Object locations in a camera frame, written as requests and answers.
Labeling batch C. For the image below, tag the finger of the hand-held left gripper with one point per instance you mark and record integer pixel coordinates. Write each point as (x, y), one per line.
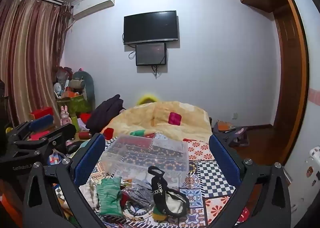
(41, 119)
(61, 133)

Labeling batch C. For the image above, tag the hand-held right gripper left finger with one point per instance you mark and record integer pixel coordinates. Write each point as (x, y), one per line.
(90, 159)

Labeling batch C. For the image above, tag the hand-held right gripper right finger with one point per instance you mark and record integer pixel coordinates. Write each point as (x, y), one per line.
(223, 160)

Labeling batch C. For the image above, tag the red soft pouch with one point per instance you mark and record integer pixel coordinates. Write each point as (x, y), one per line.
(108, 133)

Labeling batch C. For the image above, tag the red box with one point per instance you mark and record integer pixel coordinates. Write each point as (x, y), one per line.
(41, 112)

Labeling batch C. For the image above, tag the pink rabbit toy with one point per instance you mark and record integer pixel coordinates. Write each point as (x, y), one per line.
(66, 116)

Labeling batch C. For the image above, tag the dark purple bag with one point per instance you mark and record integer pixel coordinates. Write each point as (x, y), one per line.
(236, 136)

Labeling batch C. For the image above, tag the red cushion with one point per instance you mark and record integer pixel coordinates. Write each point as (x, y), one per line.
(85, 117)

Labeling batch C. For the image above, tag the green gift bag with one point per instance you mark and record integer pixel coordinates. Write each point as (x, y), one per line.
(77, 105)

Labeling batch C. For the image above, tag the white cloth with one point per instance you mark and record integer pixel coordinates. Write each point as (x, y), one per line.
(88, 191)

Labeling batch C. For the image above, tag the orange patterned bag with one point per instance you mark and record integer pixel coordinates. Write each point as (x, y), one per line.
(225, 125)

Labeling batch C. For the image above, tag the green knit cloth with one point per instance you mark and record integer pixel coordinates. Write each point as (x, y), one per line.
(108, 195)

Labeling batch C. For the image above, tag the black jacket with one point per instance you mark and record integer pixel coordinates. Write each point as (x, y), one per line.
(105, 113)

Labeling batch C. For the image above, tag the green and red cloth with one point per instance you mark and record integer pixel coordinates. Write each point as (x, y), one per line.
(137, 132)

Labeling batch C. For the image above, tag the grey-green plush toy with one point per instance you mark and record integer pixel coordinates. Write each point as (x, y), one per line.
(88, 85)

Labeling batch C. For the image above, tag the clear plastic storage box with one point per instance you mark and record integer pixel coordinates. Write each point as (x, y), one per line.
(145, 153)

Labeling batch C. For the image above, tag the grey patterned cloth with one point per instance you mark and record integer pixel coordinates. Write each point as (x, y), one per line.
(140, 193)

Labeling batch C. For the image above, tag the pink square cloth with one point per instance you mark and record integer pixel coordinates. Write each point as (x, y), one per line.
(175, 118)

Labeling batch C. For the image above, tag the striped red curtain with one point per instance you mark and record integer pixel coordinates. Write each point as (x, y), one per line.
(30, 55)

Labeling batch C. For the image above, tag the yellow quilt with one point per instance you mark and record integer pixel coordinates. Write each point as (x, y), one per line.
(150, 120)

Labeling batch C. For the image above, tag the yellow plush toy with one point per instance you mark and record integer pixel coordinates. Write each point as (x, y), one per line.
(147, 98)

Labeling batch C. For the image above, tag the white air conditioner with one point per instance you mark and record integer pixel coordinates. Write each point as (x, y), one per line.
(95, 4)

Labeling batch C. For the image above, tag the white wall socket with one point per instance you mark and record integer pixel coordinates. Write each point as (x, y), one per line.
(235, 115)

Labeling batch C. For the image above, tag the wooden door frame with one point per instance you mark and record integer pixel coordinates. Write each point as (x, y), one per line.
(287, 68)

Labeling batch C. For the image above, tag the small wall monitor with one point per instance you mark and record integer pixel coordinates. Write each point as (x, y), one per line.
(150, 54)

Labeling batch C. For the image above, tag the large wall television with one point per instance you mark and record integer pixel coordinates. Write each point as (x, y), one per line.
(150, 27)

